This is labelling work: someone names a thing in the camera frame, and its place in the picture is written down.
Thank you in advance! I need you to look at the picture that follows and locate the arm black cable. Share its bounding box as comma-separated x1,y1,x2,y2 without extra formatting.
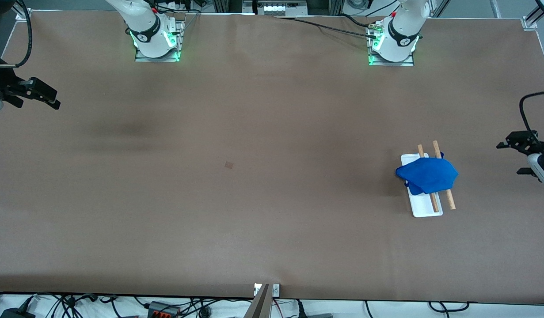
0,0,33,69
519,0,544,147

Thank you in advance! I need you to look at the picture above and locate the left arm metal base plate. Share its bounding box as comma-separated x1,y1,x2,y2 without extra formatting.
367,22,415,67

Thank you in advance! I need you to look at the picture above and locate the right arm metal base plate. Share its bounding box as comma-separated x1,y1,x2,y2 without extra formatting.
135,19,184,62

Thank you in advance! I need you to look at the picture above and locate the black red power box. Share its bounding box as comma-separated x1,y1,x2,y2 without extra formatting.
147,301,181,318

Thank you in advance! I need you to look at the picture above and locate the white control device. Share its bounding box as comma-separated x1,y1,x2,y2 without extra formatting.
253,0,309,17

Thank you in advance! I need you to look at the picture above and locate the short black table cable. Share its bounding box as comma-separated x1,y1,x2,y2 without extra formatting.
340,14,373,29

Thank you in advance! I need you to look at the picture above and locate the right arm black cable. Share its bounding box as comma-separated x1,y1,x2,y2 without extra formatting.
0,0,33,69

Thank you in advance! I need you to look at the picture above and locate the brown camera post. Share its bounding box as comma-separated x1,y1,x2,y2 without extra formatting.
244,284,273,318

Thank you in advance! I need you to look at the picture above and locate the blue cloth towel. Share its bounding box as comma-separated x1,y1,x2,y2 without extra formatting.
396,152,459,196

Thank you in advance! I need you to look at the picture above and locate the black power adapter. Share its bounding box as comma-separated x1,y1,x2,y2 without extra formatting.
0,308,36,318

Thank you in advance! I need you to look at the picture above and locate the small metal bracket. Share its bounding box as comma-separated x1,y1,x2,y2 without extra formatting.
254,284,281,297

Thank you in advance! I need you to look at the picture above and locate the aluminium frame corner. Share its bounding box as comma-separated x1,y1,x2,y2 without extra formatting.
521,4,544,31
13,0,33,22

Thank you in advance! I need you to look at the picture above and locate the black looped floor cable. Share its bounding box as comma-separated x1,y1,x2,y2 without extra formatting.
428,301,471,313

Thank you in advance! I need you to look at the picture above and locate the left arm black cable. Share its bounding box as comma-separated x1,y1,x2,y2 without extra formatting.
519,0,544,147

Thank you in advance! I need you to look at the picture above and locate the long black table cable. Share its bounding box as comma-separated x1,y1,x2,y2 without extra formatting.
274,16,379,40

